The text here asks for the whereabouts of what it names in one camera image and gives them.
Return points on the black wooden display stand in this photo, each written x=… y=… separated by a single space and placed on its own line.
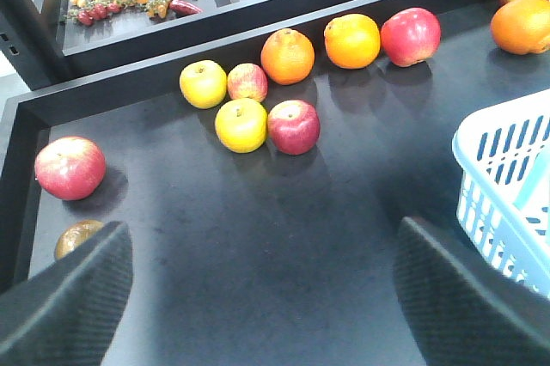
x=262 y=258

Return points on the small pink apple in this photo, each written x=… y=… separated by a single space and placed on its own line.
x=247 y=80

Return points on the brown round object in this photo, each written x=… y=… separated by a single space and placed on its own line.
x=76 y=235

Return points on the red apple far right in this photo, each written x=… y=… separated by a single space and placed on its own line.
x=70 y=168

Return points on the yellow apple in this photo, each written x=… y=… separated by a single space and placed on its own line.
x=241 y=125
x=203 y=84

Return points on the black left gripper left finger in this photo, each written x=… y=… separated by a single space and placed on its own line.
x=68 y=313

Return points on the light blue plastic basket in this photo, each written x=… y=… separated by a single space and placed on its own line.
x=503 y=205

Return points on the yellow apple front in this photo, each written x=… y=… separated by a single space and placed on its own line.
x=241 y=125

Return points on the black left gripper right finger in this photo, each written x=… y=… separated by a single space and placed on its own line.
x=459 y=309

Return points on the red apple back left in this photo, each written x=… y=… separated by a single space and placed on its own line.
x=411 y=36

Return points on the orange back far left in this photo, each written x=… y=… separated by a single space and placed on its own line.
x=287 y=56

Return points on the orange left of group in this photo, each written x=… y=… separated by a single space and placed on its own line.
x=521 y=27

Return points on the yellow apple back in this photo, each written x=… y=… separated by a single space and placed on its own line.
x=203 y=84

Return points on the dark red apple left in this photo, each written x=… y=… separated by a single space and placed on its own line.
x=294 y=126

